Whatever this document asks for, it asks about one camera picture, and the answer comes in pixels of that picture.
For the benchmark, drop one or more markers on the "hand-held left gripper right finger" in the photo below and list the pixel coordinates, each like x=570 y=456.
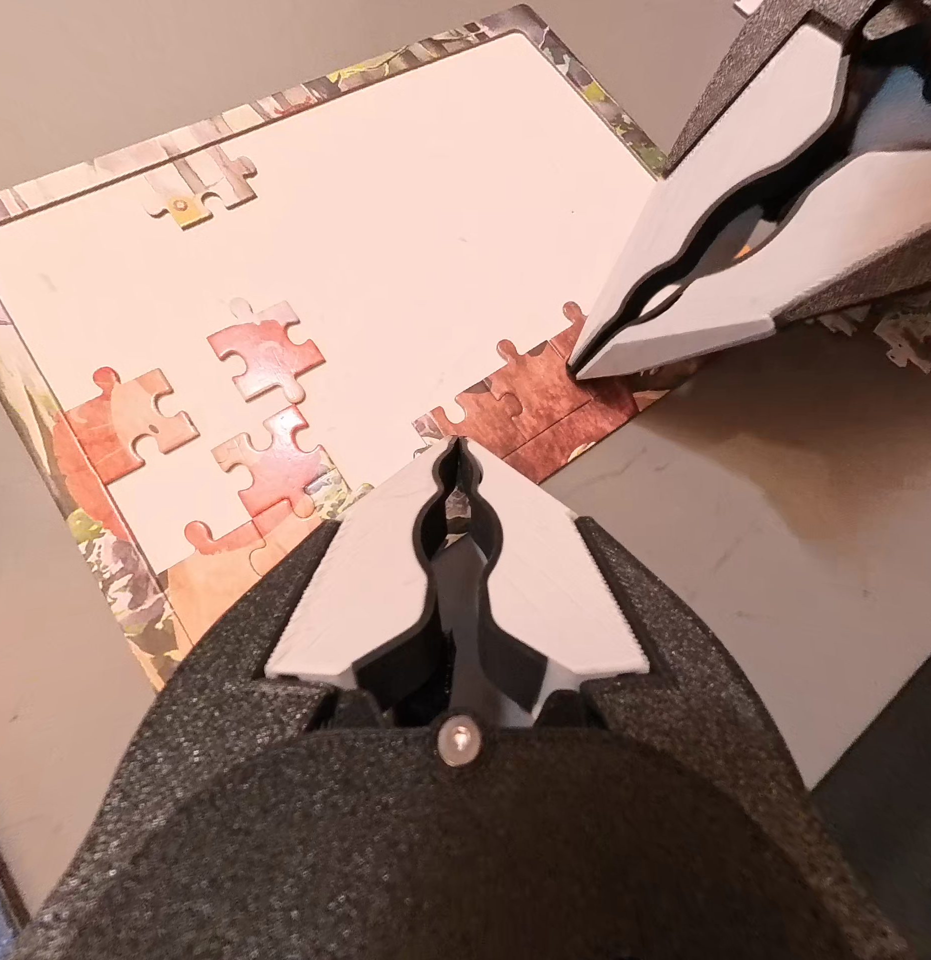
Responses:
x=563 y=592

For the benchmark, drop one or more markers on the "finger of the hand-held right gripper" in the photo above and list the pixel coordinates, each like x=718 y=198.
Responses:
x=735 y=150
x=810 y=247

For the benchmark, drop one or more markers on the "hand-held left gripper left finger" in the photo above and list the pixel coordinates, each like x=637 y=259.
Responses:
x=360 y=592

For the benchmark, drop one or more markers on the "pile of puzzle pieces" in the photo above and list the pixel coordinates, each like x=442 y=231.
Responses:
x=908 y=337

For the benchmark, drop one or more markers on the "green and yellow puzzle piece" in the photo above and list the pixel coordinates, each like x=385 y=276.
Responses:
x=424 y=433

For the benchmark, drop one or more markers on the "brown puzzle piece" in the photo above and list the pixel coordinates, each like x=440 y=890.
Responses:
x=480 y=424
x=567 y=330
x=540 y=382

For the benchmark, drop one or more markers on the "red and white puzzle piece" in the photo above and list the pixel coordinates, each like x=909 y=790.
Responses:
x=267 y=352

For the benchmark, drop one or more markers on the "cardboard puzzle frame tray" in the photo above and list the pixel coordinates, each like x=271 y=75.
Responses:
x=398 y=225

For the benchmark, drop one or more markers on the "yellow and grey puzzle piece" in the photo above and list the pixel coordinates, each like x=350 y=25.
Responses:
x=188 y=187

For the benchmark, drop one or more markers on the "grey desk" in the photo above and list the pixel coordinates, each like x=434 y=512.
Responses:
x=735 y=562

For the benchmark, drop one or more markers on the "dark leafy puzzle piece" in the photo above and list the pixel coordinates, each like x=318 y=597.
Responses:
x=334 y=495

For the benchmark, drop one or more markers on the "orange corner puzzle piece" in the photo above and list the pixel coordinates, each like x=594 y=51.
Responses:
x=210 y=585

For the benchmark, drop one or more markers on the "red curl-print puzzle piece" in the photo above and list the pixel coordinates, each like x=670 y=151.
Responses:
x=274 y=465

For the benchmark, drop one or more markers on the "orange and tan puzzle piece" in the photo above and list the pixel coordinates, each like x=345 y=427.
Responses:
x=128 y=424

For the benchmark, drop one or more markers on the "black dimpled chair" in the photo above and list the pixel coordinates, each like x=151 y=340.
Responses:
x=900 y=825

